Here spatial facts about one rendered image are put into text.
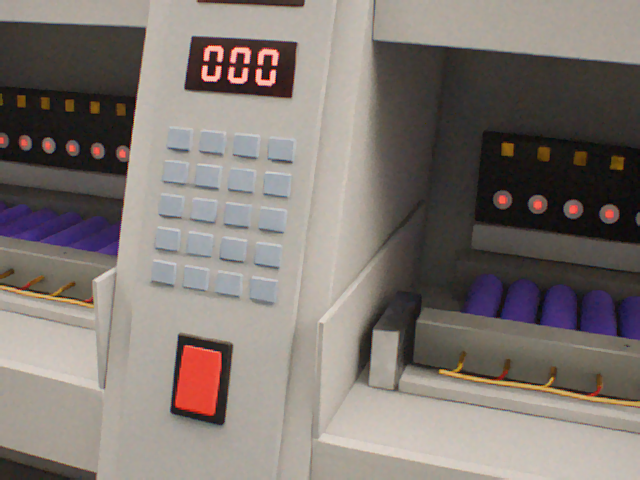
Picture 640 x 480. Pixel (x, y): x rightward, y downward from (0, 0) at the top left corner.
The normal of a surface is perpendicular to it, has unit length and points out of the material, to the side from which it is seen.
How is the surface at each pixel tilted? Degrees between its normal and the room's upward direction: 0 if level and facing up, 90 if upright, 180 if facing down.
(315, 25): 90
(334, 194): 90
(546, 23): 105
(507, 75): 90
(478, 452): 15
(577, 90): 90
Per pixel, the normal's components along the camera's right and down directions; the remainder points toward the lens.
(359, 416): 0.05, -0.95
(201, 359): -0.27, -0.09
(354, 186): 0.95, 0.14
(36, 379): -0.31, 0.28
